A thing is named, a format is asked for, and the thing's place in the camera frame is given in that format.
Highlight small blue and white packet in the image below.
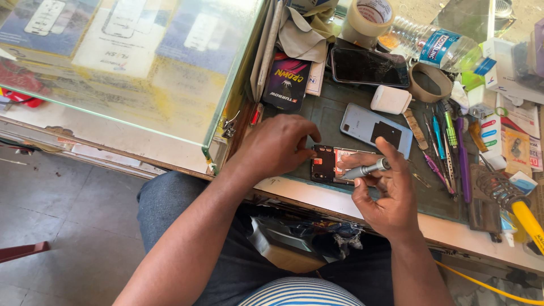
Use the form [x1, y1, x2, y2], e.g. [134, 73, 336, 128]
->
[508, 170, 539, 196]

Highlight red brown stool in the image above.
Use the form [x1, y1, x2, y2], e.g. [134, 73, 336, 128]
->
[0, 241, 50, 264]

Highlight teal screwdriver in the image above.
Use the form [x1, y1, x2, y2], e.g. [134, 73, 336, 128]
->
[431, 114, 447, 161]

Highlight small red lighter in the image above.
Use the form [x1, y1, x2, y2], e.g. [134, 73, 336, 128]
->
[249, 103, 265, 127]

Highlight glass display case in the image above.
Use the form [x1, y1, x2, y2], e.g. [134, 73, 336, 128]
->
[0, 0, 273, 175]

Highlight coil soldering iron stand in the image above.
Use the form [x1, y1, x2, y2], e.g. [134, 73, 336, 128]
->
[467, 163, 531, 233]

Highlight cluttered open drawer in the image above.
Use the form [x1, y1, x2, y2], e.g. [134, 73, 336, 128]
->
[248, 207, 367, 275]

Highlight flat metal prying strip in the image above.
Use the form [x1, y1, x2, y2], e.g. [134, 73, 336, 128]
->
[402, 109, 429, 151]

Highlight grey cloth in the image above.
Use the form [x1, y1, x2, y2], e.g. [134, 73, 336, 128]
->
[278, 6, 337, 64]

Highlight red and white papers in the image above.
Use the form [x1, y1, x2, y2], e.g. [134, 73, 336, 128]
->
[496, 93, 544, 172]

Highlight stack of flat grey boards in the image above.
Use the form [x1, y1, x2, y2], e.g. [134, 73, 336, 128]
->
[249, 0, 284, 103]

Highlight person's left hand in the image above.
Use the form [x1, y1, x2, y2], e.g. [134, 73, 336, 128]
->
[229, 114, 322, 186]

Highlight white card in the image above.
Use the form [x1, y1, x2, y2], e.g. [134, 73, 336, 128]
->
[305, 61, 326, 97]

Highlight blue and white striped shirt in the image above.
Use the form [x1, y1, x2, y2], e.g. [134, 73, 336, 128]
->
[237, 277, 367, 306]

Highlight yellow handled soldering iron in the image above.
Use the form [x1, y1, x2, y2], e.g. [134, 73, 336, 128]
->
[479, 153, 544, 256]

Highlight person's blue jeans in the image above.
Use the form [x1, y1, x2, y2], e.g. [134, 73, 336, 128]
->
[136, 170, 397, 306]

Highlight white earbud case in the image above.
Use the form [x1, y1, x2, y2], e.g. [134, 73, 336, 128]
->
[370, 85, 413, 115]

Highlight clear plastic water bottle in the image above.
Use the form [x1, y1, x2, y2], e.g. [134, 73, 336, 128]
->
[378, 16, 497, 78]

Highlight metal binder clip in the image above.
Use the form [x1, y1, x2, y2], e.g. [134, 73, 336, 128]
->
[220, 110, 241, 139]

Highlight green screwdriver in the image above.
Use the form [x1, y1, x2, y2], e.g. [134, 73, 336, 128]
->
[439, 101, 459, 148]

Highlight brown cardboard tape core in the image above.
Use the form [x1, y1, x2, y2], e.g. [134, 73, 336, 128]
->
[407, 62, 454, 104]

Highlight glass sheet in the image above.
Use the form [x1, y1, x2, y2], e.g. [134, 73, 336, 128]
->
[431, 0, 517, 44]

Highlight black and purple packet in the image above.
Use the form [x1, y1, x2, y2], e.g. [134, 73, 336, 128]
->
[262, 53, 313, 112]

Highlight dark green work mat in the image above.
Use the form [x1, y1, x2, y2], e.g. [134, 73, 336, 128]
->
[258, 71, 473, 222]

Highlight white box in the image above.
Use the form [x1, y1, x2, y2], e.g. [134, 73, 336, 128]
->
[484, 37, 544, 105]

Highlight person's right hand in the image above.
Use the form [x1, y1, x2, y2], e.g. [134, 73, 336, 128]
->
[338, 136, 422, 244]

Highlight white tissue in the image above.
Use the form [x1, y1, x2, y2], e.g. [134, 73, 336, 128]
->
[450, 81, 471, 104]

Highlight clear spare part packet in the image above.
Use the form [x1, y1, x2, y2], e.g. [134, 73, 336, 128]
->
[501, 127, 533, 177]

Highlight cracked black smartphone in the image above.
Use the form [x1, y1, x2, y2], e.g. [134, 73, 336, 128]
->
[330, 46, 411, 88]

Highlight small white glue tube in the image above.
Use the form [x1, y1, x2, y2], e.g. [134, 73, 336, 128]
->
[499, 210, 517, 248]

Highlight pink handled tool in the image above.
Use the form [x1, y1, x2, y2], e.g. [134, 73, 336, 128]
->
[422, 152, 456, 197]

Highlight light blue phone back cover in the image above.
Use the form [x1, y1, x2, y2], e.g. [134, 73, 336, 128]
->
[340, 102, 414, 160]

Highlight silver precision screwdriver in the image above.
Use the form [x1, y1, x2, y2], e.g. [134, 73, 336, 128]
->
[341, 158, 392, 181]

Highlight beige packing tape roll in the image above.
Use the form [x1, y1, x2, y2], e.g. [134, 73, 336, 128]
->
[341, 0, 396, 50]

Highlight yellow cable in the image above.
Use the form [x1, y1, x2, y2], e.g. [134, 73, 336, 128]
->
[433, 259, 544, 306]

